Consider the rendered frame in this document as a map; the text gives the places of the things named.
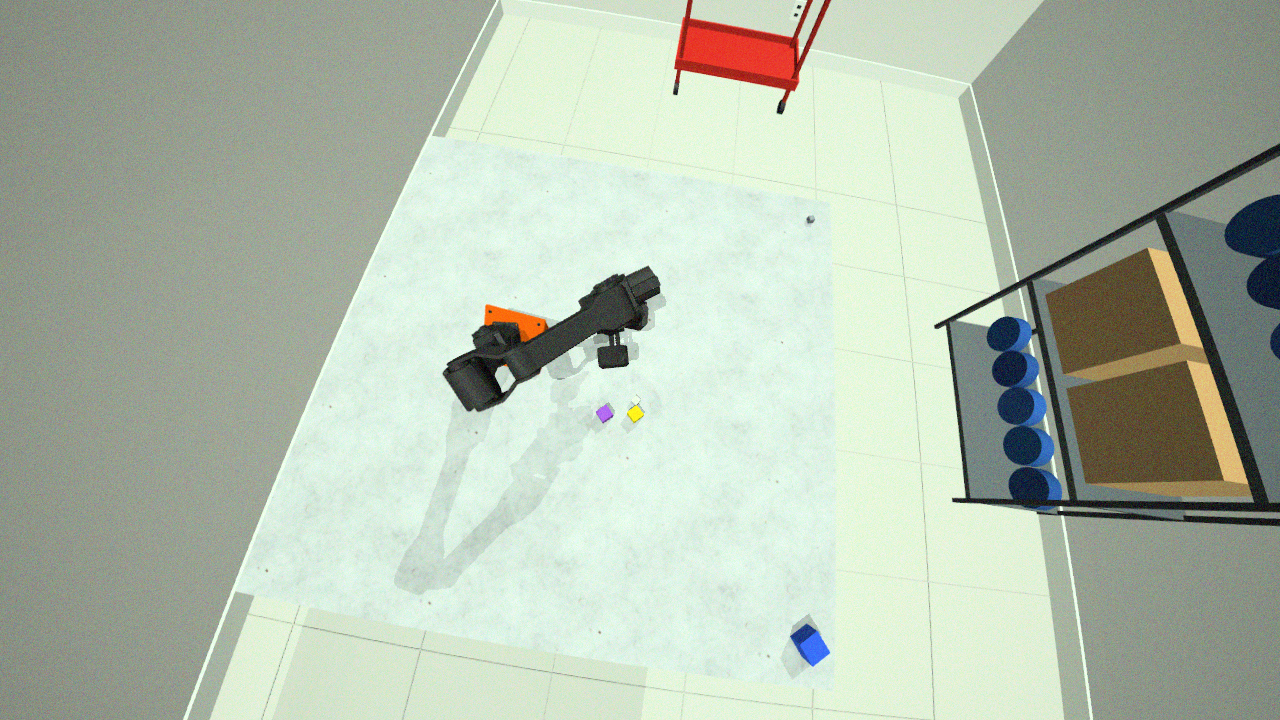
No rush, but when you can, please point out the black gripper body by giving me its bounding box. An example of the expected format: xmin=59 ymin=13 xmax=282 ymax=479
xmin=596 ymin=328 xmax=628 ymax=369

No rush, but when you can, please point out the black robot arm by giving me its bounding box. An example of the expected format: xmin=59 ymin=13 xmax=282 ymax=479
xmin=443 ymin=265 xmax=660 ymax=413

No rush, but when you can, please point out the blue block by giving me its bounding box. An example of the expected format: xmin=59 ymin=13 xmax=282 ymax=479
xmin=790 ymin=623 xmax=829 ymax=666

